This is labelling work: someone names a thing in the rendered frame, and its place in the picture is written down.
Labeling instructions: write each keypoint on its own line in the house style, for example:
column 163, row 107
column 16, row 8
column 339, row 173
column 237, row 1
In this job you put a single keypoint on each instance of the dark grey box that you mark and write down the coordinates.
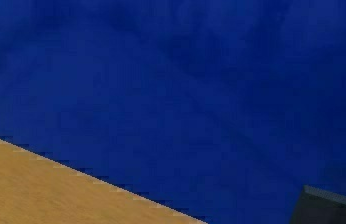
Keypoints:
column 327, row 211

